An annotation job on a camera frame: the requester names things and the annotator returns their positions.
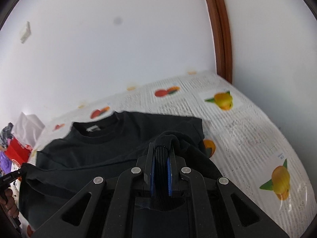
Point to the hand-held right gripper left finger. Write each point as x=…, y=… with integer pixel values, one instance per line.
x=152, y=178

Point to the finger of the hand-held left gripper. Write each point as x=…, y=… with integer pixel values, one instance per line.
x=21, y=170

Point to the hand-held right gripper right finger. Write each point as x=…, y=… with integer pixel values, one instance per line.
x=170, y=176

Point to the black sweatshirt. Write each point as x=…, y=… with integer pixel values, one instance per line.
x=111, y=148

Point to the red paper bag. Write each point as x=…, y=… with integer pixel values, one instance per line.
x=17, y=152

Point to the plaid cloth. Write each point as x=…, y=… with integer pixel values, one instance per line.
x=6, y=133

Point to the white plastic bag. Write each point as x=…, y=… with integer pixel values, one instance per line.
x=27, y=126

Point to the fruit print tablecloth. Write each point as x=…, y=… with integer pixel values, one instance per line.
x=247, y=133

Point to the white wall switch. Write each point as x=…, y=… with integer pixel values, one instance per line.
x=25, y=32

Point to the brown wooden door frame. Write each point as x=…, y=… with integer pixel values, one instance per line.
x=220, y=29

